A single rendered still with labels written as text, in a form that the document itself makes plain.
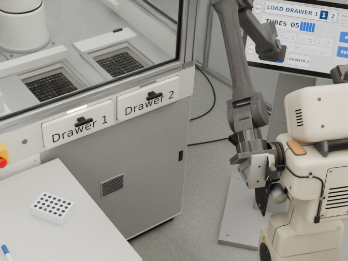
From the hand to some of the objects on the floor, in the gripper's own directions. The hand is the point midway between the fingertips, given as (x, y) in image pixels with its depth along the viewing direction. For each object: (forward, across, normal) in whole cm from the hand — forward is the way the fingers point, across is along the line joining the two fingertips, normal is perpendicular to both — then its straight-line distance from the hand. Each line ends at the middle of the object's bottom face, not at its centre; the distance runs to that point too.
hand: (271, 55), depth 242 cm
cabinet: (+55, -99, -86) cm, 142 cm away
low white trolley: (-11, -71, -140) cm, 158 cm away
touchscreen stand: (+72, +12, -72) cm, 103 cm away
